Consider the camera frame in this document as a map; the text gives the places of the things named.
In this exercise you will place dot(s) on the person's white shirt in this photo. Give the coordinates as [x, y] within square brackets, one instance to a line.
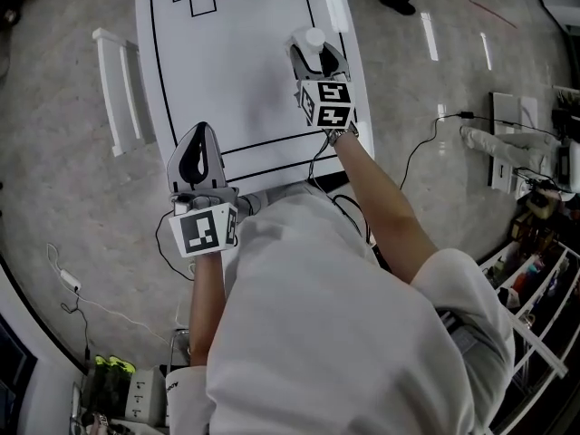
[340, 333]

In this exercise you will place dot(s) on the black chair with chrome frame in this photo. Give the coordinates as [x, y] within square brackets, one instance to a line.
[172, 347]

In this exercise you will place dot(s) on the white low cabinet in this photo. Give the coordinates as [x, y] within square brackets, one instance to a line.
[505, 107]

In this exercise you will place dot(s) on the white table with black lines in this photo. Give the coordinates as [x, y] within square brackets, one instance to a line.
[235, 61]

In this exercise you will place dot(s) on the white power strip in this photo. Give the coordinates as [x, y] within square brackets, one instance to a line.
[70, 279]

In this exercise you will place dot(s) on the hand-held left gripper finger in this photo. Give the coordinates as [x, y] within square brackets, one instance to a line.
[174, 175]
[216, 170]

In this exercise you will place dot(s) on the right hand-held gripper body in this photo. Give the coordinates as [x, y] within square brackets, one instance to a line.
[335, 102]

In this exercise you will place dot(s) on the clear plastic bottle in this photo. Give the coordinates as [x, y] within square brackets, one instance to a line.
[313, 38]

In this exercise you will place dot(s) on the white box with black icons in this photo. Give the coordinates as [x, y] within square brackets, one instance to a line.
[140, 397]

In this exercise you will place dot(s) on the person's right forearm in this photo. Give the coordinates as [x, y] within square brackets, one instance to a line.
[380, 206]

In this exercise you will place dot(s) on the person's grey trousers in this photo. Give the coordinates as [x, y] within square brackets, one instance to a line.
[267, 197]

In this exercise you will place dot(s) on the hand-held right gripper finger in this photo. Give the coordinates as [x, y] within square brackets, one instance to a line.
[342, 64]
[298, 66]

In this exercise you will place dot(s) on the white shelving unit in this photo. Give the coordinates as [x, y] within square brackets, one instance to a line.
[539, 347]

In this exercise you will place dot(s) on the white long counter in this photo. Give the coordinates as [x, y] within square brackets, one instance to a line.
[36, 333]

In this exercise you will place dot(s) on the silver wristwatch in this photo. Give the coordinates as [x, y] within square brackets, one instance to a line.
[340, 135]

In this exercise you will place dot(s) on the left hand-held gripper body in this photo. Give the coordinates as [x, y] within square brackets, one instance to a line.
[199, 234]

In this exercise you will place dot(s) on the person's left forearm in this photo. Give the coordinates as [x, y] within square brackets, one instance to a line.
[206, 311]

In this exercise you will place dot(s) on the white wooden chair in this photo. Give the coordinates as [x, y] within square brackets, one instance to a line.
[106, 84]

